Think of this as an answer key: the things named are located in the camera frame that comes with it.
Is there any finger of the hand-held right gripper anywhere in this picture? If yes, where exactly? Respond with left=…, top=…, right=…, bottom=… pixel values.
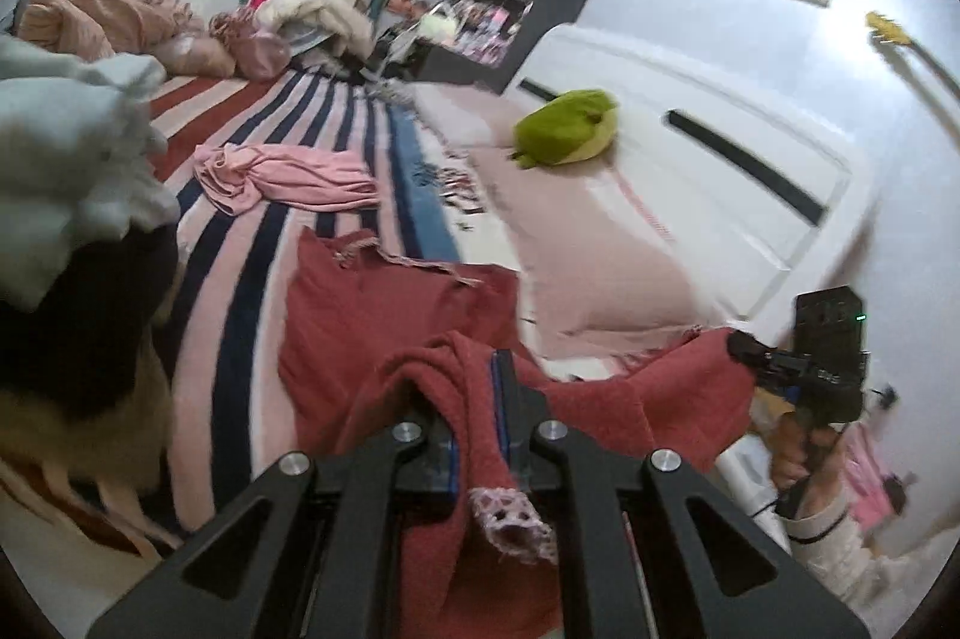
left=726, top=330, right=807, bottom=396

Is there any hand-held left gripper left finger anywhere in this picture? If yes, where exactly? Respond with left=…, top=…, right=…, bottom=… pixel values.
left=86, top=418, right=460, bottom=639

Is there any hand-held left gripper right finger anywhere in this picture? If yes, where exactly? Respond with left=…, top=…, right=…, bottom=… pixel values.
left=489, top=349, right=872, bottom=639

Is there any red fringed cloth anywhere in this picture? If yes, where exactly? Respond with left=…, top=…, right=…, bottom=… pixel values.
left=277, top=226, right=758, bottom=639

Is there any person's right hand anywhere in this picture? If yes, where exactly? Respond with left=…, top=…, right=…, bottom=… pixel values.
left=769, top=410, right=845, bottom=497

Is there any pink pillow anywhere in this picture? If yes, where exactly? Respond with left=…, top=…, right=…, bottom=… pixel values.
left=463, top=146, right=725, bottom=341

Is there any white headboard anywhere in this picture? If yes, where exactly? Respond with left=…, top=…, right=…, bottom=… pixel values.
left=501, top=22, right=878, bottom=321

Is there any green plush toy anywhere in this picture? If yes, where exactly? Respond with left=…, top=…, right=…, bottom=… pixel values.
left=508, top=89, right=622, bottom=170

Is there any striped blanket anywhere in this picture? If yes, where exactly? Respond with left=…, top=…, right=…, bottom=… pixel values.
left=0, top=65, right=541, bottom=565

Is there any pink garment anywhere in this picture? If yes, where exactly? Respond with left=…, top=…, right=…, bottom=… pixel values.
left=191, top=142, right=383, bottom=217

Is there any beige garment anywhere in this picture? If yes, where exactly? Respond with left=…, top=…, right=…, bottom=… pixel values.
left=0, top=346, right=177, bottom=497

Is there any black garment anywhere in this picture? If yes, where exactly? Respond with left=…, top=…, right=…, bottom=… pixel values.
left=0, top=223, right=181, bottom=422

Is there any cream blanket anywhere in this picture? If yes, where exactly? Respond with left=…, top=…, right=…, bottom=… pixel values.
left=255, top=0, right=376, bottom=59

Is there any pink satin bag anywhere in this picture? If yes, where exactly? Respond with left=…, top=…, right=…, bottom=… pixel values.
left=208, top=7, right=292, bottom=82

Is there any crumpled pink duvet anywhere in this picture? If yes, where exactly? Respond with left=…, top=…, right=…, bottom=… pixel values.
left=15, top=0, right=237, bottom=79

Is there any yellow wall hook with cable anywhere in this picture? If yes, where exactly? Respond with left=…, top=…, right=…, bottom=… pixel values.
left=865, top=10, right=960, bottom=111

